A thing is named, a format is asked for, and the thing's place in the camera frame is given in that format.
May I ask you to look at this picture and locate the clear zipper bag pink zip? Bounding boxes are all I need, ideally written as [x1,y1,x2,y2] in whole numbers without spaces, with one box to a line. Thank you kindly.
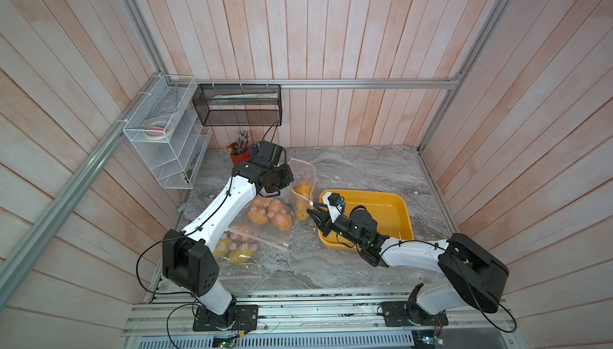
[213,229,268,282]

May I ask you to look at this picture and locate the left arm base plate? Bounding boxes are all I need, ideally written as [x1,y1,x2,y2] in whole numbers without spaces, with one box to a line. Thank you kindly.
[193,302,259,332]

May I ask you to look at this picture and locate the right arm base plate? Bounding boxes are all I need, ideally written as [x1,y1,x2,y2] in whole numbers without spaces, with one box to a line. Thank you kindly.
[378,283,449,328]

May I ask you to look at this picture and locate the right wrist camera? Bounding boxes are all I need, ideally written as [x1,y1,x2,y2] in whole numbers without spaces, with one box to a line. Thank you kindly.
[322,191,345,223]

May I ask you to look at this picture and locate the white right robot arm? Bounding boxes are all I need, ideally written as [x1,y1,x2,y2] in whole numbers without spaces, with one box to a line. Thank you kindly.
[307,202,509,324]

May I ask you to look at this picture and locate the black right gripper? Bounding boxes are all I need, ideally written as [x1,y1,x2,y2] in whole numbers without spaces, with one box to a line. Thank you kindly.
[308,203,365,250]

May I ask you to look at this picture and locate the red pen cup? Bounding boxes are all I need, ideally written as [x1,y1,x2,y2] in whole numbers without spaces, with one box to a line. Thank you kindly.
[230,151,252,166]

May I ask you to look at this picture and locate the white wire shelf rack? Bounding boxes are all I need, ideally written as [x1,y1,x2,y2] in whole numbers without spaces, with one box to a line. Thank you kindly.
[123,75,212,189]

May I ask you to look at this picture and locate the black mesh wall basket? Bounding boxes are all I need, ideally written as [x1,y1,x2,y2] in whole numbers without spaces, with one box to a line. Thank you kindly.
[192,84,283,127]

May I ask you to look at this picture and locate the tape roll on shelf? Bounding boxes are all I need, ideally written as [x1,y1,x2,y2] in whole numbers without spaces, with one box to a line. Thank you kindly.
[143,119,175,141]

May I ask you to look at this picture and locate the yellow plastic tray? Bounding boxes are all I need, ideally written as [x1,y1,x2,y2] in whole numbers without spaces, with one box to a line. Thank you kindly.
[319,189,414,241]

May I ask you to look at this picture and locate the clear zipper bag pink dots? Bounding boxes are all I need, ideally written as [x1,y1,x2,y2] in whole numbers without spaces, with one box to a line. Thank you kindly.
[288,158,316,222]

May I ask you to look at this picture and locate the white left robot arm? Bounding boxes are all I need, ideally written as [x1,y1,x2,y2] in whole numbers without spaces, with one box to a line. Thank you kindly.
[161,141,294,316]

